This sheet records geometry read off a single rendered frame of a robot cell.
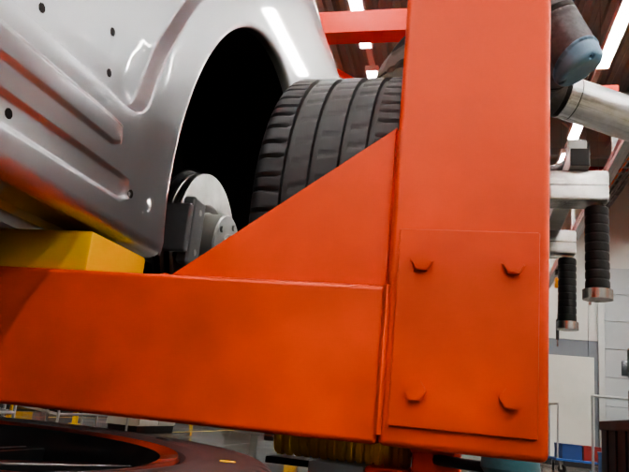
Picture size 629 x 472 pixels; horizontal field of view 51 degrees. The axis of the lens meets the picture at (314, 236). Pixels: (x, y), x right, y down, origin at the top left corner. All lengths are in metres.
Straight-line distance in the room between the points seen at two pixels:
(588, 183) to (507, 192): 0.41
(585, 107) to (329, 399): 0.90
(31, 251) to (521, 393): 0.59
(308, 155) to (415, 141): 0.31
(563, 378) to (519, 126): 12.17
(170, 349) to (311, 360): 0.16
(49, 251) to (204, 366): 0.26
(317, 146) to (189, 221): 0.33
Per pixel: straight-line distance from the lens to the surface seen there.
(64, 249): 0.85
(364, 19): 5.09
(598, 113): 1.42
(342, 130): 1.04
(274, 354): 0.70
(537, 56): 0.78
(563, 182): 1.11
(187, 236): 1.24
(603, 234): 1.10
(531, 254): 0.69
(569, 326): 1.41
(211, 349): 0.73
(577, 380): 12.90
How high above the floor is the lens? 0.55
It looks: 15 degrees up
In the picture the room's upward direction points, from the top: 6 degrees clockwise
